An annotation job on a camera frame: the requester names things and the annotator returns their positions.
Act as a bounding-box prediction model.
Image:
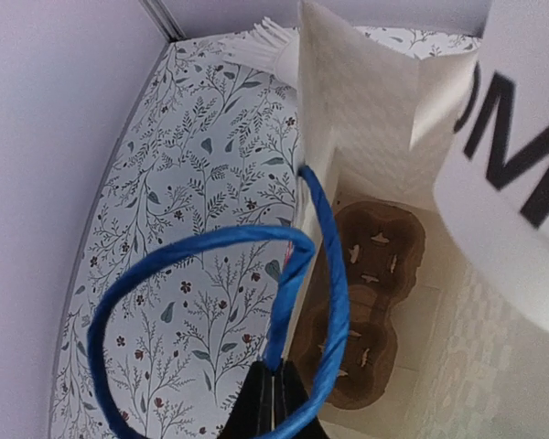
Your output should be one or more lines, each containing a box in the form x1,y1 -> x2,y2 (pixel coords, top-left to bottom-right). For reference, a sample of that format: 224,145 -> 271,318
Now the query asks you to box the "brown cardboard cup carrier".
292,200 -> 427,409

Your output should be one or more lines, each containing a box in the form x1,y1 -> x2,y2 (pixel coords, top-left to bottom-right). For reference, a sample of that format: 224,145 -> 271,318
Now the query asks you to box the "right aluminium frame post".
139,0 -> 187,43

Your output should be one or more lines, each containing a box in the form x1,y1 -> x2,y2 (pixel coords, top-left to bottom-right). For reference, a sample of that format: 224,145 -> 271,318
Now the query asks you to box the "floral patterned table mat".
48,25 -> 486,439

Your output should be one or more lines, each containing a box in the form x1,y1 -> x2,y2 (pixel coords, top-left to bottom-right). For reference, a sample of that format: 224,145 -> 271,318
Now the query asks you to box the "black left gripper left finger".
219,360 -> 273,439

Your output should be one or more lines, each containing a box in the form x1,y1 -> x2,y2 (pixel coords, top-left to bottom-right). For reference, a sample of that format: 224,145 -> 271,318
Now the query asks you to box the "white paper coffee cup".
433,1 -> 549,333

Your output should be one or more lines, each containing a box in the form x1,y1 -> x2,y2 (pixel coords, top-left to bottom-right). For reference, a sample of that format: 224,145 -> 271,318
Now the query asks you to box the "checkered paper takeout bag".
86,0 -> 549,439

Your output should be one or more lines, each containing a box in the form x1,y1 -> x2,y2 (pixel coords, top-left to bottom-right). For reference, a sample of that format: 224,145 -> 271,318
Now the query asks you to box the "bundle of white wrapped straws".
220,16 -> 299,72

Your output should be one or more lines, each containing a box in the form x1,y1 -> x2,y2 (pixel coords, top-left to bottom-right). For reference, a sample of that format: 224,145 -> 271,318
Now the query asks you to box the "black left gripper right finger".
274,361 -> 329,439

